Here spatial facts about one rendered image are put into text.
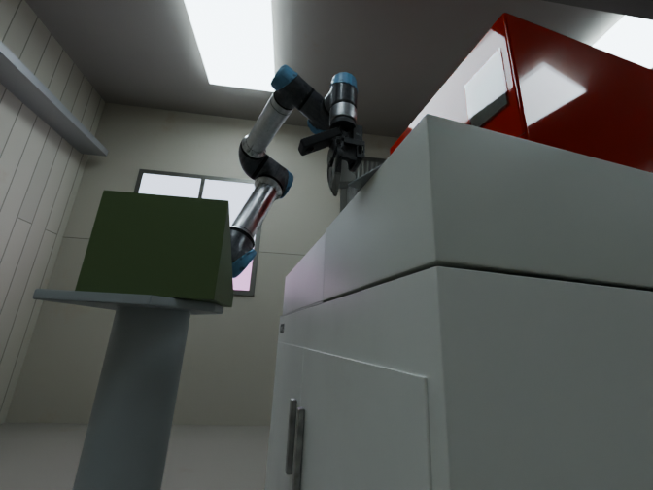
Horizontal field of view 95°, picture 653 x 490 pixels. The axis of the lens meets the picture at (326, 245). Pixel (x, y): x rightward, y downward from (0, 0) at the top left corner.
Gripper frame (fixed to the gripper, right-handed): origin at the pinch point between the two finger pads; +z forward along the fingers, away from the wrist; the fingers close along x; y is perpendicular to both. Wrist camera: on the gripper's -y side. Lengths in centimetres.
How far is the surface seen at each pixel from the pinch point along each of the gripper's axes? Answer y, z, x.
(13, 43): -200, -158, 158
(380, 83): 82, -194, 140
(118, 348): -43, 39, 11
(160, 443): -32, 58, 15
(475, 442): -2, 42, -45
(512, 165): 5.6, 18.0, -45.0
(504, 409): 1, 40, -45
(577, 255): 12, 26, -45
